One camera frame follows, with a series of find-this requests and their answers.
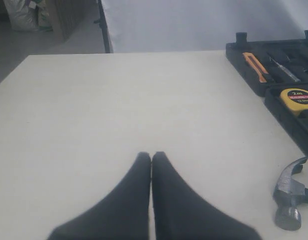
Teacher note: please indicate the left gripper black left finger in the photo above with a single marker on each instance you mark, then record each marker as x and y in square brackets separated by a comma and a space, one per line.
[122, 214]

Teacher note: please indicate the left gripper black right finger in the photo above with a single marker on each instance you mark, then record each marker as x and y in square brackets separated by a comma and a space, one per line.
[180, 213]

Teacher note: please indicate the steel claw hammer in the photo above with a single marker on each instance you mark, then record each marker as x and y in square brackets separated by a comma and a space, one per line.
[288, 195]

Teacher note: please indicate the black plastic tool case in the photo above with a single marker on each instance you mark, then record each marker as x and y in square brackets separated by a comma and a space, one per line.
[293, 54]

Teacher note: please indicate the yellow tape measure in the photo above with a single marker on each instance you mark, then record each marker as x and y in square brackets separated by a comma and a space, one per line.
[295, 99]

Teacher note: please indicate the orange utility knife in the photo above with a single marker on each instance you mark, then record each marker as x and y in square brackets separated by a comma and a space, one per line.
[257, 66]

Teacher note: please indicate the clear test screwdriver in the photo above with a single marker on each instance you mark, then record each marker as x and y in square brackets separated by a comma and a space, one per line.
[285, 70]

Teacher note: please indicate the white backdrop cloth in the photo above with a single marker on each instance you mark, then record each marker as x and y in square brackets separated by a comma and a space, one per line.
[174, 25]

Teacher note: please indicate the black backdrop stand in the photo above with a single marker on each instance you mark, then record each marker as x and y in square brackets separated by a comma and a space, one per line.
[104, 28]

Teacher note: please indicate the cardboard box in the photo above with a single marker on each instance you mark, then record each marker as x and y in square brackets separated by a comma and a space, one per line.
[65, 16]

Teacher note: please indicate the white sack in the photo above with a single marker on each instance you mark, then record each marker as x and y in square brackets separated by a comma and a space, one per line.
[21, 16]

